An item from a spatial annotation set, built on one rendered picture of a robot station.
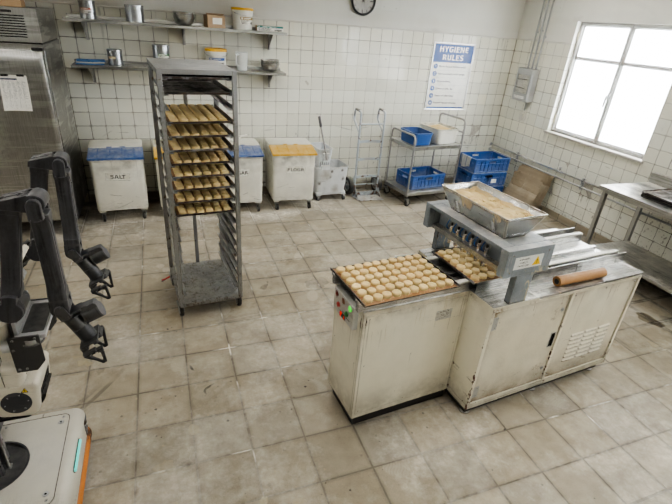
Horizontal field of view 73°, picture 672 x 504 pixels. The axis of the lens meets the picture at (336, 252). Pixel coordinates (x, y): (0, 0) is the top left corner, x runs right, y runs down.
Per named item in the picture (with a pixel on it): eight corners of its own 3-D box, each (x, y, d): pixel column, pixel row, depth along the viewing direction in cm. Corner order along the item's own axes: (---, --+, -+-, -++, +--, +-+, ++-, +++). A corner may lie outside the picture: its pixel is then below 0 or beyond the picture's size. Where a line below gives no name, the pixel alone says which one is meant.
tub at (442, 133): (436, 136, 637) (439, 122, 628) (457, 144, 604) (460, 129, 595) (416, 137, 621) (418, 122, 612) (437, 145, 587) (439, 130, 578)
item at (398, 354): (415, 365, 322) (437, 254, 282) (445, 398, 295) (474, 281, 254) (326, 390, 294) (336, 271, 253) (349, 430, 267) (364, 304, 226)
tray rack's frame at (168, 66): (244, 305, 366) (239, 70, 285) (179, 317, 346) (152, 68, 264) (226, 268, 417) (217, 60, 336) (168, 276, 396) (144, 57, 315)
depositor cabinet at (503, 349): (526, 316, 388) (555, 228, 350) (599, 371, 331) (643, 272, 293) (401, 349, 337) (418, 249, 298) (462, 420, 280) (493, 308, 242)
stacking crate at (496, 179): (487, 177, 684) (490, 164, 675) (504, 185, 651) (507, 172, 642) (453, 178, 664) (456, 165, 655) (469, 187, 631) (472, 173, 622)
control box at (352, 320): (338, 305, 258) (340, 284, 252) (357, 329, 239) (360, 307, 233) (332, 306, 257) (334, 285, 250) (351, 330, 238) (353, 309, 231)
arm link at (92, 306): (55, 297, 157) (50, 311, 150) (87, 281, 158) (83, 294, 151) (77, 321, 164) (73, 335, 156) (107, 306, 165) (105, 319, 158)
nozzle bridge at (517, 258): (457, 243, 312) (467, 196, 296) (538, 297, 255) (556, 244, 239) (418, 249, 299) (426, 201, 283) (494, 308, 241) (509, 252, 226)
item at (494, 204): (475, 193, 285) (477, 183, 282) (542, 226, 242) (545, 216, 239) (441, 196, 274) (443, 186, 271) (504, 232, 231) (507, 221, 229)
